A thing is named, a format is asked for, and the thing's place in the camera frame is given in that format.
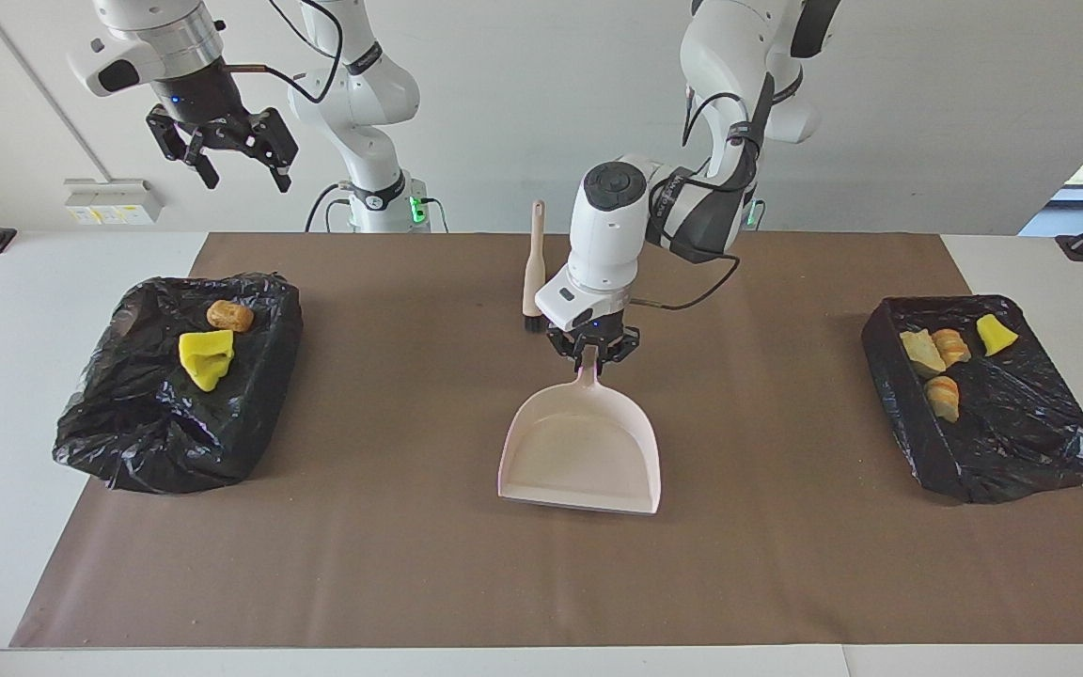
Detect notched yellow sponge piece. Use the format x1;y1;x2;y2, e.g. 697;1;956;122
186;359;232;393

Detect white wall cable conduit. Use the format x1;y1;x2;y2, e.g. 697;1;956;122
0;0;115;181

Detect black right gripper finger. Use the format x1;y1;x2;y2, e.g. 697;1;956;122
250;110;300;192
148;108;219;191

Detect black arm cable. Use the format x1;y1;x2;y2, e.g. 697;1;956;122
631;80;777;312
222;0;345;104

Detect beige hand brush black bristles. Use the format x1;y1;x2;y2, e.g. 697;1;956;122
522;199;547;333

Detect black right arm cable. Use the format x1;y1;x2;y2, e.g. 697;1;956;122
222;0;345;104

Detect white wall outlet box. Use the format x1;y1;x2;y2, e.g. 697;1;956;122
64;179;165;225

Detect crumpled black bag lined bin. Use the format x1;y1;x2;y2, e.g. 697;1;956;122
53;273;305;496

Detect smooth black bag lined bin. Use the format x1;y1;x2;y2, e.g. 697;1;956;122
861;295;1083;505

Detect small yellow sponge wedge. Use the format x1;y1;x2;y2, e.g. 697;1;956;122
976;313;1020;357

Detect beige plastic dustpan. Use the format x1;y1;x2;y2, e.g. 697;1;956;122
497;346;663;515

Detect brown paper table mat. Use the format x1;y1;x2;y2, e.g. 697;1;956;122
10;232;1083;649

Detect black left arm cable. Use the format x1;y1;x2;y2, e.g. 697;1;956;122
631;80;777;312

